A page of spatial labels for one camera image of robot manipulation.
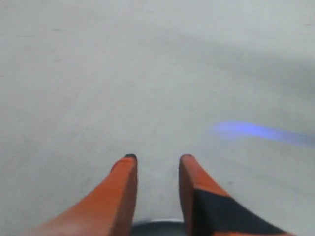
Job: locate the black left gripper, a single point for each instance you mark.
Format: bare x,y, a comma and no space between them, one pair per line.
108,210

